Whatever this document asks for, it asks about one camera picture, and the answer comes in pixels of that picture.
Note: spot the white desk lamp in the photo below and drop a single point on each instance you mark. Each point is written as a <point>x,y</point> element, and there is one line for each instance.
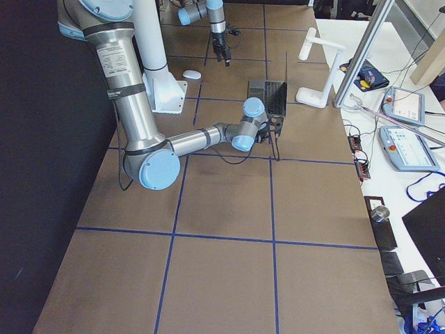
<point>309,95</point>

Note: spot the white computer mouse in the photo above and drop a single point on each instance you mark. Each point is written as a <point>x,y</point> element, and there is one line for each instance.
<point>191,74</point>

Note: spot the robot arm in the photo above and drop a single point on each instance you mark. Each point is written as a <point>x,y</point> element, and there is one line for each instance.
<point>193,11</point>
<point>128,41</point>

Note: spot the teach pendant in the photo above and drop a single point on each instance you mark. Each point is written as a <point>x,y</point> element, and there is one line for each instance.
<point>404,105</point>
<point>407,151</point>

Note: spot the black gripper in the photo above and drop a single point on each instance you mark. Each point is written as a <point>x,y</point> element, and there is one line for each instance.
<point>218,39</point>
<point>263,133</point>

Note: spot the aluminium frame post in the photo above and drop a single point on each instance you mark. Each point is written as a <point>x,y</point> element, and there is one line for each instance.
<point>374,25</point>

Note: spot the teach pendant far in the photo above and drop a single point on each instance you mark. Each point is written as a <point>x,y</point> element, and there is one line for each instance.
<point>404,105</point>

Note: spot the black orange cable connectors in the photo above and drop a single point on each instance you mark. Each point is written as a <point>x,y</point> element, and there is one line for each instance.
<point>360,158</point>

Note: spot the grey laptop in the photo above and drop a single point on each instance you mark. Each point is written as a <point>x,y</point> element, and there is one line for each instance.
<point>272,93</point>

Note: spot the metal cup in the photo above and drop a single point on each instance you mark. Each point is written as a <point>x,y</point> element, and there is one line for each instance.
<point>379,214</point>

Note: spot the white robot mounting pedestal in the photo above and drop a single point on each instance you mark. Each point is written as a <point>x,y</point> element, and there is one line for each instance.
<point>165,93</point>

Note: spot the space pattern pencil case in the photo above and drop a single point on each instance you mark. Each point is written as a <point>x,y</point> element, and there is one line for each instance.
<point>370,78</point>

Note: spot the teach pendant near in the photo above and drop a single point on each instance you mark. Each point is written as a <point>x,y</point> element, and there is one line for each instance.
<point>407,151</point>

